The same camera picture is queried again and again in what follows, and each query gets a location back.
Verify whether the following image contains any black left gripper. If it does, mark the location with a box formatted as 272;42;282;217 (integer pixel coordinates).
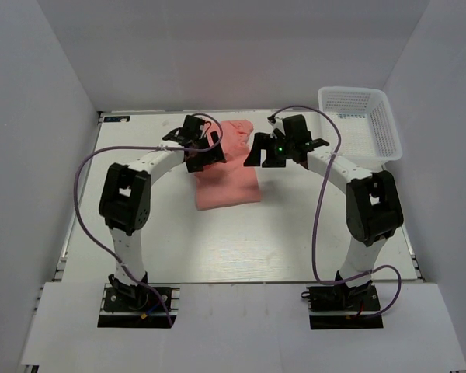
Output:
186;131;225;173

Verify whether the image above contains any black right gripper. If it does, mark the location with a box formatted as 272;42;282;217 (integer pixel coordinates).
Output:
245;133;295;168

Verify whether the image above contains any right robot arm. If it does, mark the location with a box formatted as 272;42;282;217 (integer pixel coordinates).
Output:
244;114;404;310

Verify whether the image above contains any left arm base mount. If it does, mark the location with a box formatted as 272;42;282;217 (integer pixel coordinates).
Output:
97;284;172;329

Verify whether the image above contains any white plastic basket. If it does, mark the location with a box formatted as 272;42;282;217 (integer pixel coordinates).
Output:
318;86;403;169

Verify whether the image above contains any dark label sticker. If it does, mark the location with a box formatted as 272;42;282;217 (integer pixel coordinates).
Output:
103;116;130;123

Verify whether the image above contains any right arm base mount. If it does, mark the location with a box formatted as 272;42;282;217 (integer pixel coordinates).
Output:
301;285;384;330

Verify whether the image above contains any pink t shirt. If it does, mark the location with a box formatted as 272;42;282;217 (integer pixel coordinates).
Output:
194;120;262;211

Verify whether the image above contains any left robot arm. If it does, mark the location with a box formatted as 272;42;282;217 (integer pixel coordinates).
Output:
99;114;226;310

